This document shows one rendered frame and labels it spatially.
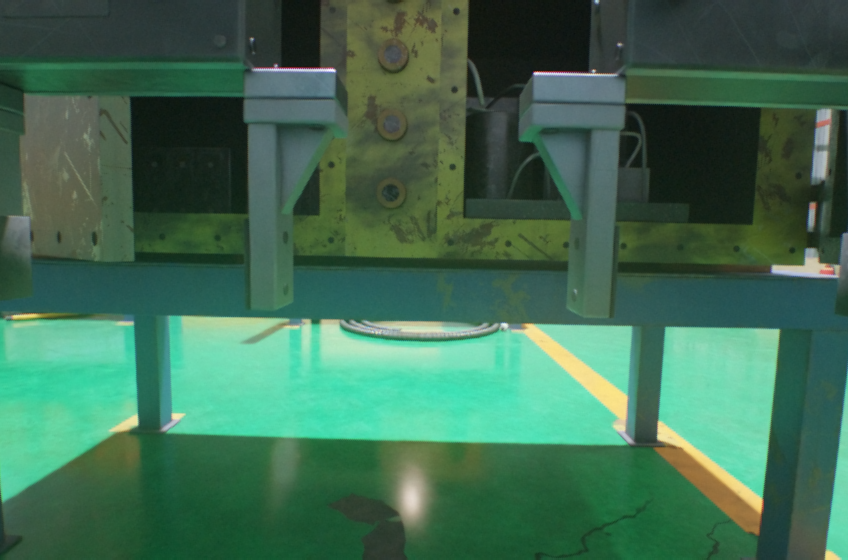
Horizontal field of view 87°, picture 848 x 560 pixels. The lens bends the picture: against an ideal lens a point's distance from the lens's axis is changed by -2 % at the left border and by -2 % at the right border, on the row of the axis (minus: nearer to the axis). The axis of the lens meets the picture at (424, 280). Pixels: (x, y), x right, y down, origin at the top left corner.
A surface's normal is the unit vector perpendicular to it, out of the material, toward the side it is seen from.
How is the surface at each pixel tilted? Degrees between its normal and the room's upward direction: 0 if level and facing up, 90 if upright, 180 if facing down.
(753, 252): 90
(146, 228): 90
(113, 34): 90
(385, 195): 90
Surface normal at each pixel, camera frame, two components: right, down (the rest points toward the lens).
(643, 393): -0.01, 0.09
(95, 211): -0.59, 0.06
